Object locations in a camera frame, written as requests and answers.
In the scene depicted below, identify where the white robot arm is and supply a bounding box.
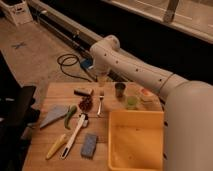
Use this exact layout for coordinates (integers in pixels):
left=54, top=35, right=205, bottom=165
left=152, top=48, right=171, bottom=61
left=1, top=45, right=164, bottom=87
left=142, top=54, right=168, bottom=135
left=90, top=35, right=213, bottom=171

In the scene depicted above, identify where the dark plastic cup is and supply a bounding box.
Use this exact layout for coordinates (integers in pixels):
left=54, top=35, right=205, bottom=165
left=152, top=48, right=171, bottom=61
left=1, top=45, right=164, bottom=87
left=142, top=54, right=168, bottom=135
left=115, top=82, right=126, bottom=98

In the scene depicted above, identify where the green plastic cup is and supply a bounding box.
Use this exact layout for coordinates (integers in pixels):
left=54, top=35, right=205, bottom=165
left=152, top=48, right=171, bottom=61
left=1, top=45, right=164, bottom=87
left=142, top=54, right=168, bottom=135
left=125, top=96, right=138, bottom=110

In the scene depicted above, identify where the metal fork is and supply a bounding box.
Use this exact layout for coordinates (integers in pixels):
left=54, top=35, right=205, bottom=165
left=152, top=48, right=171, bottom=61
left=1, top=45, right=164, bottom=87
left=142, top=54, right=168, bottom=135
left=97, top=90, right=104, bottom=117

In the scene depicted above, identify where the blue power box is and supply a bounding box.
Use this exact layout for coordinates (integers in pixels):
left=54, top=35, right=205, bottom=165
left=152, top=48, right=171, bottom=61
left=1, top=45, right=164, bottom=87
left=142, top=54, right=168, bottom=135
left=80, top=59, right=93, bottom=70

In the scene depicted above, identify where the brown pine cone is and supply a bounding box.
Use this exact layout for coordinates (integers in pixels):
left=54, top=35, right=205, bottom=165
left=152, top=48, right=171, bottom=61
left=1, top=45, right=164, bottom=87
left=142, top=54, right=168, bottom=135
left=79, top=97, right=93, bottom=112

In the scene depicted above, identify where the green pepper toy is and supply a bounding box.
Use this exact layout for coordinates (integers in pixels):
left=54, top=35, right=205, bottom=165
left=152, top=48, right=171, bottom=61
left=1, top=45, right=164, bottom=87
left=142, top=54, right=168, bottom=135
left=64, top=105, right=77, bottom=129

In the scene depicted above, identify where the orange round lid container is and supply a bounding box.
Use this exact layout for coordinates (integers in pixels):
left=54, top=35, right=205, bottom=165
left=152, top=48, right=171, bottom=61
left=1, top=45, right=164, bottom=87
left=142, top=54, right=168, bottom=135
left=140, top=88, right=155, bottom=101

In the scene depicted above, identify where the grey triangular cloth piece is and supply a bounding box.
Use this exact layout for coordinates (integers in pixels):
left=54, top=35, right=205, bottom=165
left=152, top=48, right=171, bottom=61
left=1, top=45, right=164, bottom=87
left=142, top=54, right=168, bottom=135
left=40, top=105, right=68, bottom=129

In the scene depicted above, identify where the yellow plastic bin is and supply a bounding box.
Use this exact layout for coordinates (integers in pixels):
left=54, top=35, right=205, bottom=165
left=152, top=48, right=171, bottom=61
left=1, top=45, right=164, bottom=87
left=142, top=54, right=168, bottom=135
left=108, top=110, right=164, bottom=171

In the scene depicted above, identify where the blue sponge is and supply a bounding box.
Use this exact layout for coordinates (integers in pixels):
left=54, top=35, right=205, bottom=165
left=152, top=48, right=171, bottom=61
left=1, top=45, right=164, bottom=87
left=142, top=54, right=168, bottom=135
left=81, top=134, right=98, bottom=159

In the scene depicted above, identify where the black chair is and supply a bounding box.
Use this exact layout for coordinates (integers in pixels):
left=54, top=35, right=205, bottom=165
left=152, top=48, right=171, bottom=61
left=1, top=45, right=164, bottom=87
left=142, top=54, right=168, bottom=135
left=0, top=51, right=40, bottom=171

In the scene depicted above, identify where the white crate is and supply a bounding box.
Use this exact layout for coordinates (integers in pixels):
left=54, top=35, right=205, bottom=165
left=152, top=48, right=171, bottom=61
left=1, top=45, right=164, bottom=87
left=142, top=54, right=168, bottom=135
left=0, top=0, right=33, bottom=26

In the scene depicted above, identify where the black cable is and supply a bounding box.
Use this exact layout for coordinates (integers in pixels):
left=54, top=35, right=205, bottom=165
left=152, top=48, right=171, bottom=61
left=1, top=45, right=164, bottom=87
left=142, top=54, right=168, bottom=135
left=56, top=53, right=93, bottom=83

